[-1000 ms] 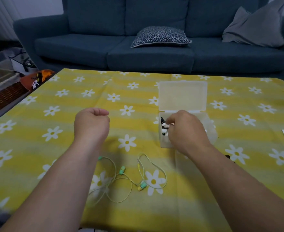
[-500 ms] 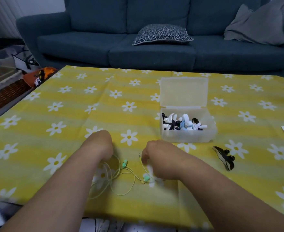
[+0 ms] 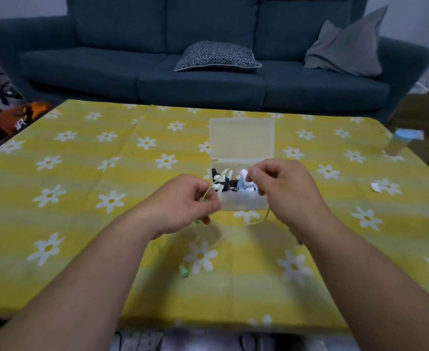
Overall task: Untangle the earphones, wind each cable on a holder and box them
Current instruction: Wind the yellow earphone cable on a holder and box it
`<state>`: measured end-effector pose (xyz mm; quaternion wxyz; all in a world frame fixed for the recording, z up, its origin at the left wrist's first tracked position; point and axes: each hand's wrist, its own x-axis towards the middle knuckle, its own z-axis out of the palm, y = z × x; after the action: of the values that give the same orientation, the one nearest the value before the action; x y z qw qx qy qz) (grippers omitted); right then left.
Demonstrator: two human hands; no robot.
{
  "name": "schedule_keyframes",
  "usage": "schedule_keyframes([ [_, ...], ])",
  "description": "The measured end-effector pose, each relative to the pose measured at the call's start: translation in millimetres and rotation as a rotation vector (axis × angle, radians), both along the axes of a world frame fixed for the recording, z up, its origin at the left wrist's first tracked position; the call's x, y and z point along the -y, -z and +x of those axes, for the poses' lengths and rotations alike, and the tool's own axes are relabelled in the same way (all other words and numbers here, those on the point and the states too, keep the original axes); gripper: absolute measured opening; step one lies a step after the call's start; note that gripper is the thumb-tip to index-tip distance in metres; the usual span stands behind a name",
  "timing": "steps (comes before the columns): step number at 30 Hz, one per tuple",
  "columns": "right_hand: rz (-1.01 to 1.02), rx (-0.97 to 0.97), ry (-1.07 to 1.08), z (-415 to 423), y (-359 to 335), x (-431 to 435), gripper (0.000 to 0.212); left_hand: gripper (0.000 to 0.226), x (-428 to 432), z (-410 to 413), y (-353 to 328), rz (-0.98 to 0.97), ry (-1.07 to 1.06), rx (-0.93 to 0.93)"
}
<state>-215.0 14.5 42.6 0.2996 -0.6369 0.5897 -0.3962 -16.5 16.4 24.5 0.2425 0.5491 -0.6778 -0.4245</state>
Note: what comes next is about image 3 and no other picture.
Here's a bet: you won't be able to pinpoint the person's right hand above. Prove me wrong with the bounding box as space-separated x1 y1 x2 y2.
246 159 332 246

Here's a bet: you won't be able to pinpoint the person's left forearm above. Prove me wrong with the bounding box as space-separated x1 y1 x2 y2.
0 211 157 351

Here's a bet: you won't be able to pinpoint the person's left hand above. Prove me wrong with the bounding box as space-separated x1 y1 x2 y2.
137 174 223 241

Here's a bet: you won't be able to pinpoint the thin yellow elastic cord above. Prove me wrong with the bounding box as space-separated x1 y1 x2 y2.
199 177 271 226

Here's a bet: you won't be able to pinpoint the person's right forearm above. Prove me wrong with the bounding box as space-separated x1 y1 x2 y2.
302 211 429 351

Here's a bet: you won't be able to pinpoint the dark blue sofa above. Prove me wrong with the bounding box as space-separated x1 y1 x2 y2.
0 0 429 123

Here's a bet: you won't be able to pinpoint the brown cardboard box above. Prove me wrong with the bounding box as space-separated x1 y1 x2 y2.
385 88 429 168

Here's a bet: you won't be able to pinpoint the yellow floral tablecloth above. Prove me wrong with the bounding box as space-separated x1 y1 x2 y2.
0 99 429 332

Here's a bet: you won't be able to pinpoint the clear plastic bead box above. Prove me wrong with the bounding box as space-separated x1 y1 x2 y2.
209 117 276 211

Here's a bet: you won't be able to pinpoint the blue and white beads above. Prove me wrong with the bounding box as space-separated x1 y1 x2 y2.
237 178 257 194

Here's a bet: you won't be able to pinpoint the black white patterned cushion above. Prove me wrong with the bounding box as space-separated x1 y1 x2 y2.
174 41 263 73

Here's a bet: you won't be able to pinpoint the grey cushion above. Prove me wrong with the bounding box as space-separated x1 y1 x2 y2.
304 5 389 77

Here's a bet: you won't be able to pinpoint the orange and red bag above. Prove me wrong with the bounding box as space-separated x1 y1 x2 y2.
0 101 53 136

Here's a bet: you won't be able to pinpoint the black and white beads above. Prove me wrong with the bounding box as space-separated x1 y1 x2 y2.
212 168 239 193

